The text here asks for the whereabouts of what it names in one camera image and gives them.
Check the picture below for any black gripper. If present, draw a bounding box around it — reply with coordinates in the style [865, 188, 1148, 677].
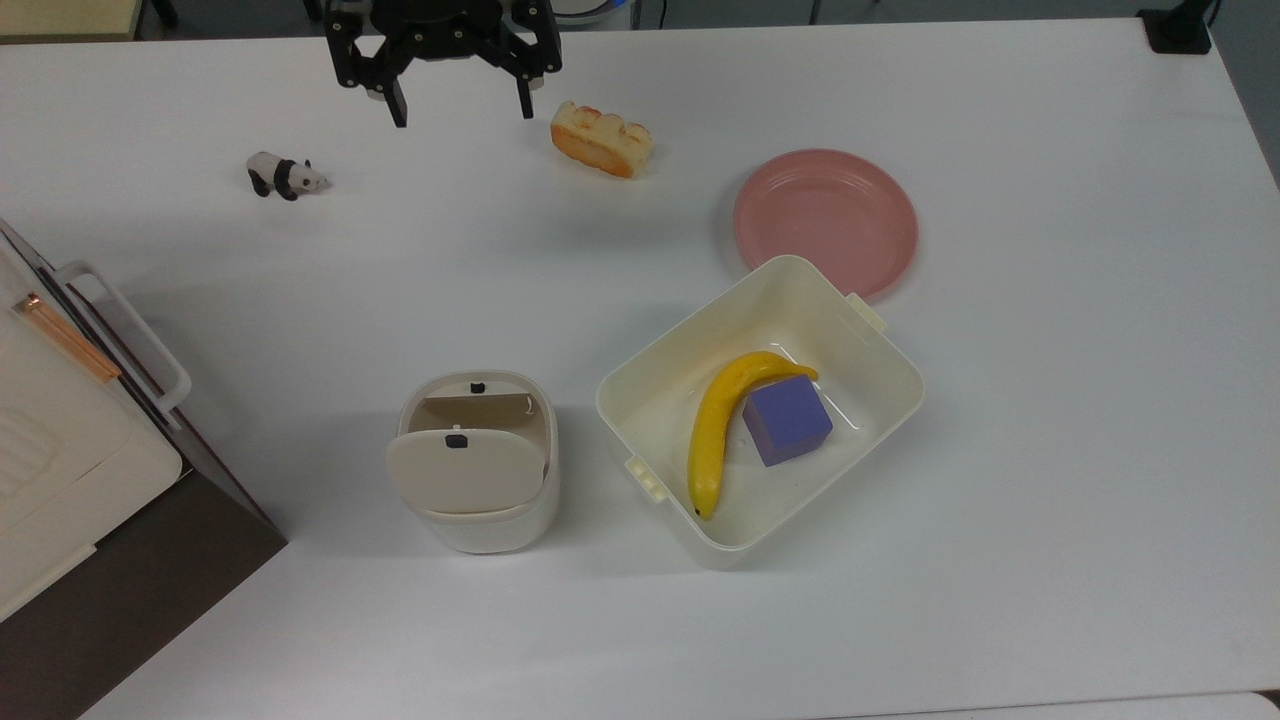
[323, 0, 563, 130]

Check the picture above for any cream trash can lid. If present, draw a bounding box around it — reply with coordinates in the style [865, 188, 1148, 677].
[386, 426, 548, 516]

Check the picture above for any cream trash can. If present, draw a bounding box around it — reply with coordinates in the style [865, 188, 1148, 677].
[386, 370, 561, 556]

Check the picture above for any toy bread loaf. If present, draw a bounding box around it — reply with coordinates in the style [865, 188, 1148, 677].
[550, 100, 655, 180]

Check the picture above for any white blue round base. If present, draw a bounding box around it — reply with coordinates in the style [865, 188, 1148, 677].
[556, 0, 633, 25]

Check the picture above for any panda figurine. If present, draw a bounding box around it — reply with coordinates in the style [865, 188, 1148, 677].
[246, 151, 332, 202]

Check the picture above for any cream plastic storage box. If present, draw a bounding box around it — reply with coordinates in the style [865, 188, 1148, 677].
[596, 254, 926, 571]

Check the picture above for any pink plate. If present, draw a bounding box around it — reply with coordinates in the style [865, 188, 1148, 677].
[733, 149, 920, 304]

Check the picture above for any yellowish wooden side table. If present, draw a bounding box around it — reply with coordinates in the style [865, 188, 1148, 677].
[0, 0, 144, 43]

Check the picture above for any yellow toy banana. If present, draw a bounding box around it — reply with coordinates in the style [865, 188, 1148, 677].
[686, 350, 819, 522]

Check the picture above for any purple cube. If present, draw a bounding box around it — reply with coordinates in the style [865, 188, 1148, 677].
[741, 375, 835, 468]

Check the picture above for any cream toy fridge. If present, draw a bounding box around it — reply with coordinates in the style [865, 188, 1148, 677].
[0, 240, 184, 621]

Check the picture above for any dark brown drawer box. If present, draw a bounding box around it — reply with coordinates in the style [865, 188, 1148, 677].
[0, 218, 289, 720]

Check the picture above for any black clamp base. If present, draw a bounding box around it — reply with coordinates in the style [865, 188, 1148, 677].
[1137, 0, 1223, 55]

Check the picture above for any white drawer handle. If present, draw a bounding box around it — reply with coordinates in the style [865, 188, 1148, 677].
[55, 260, 192, 416]

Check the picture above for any copper fridge handle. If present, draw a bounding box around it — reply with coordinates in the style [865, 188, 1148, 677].
[12, 293, 122, 384]

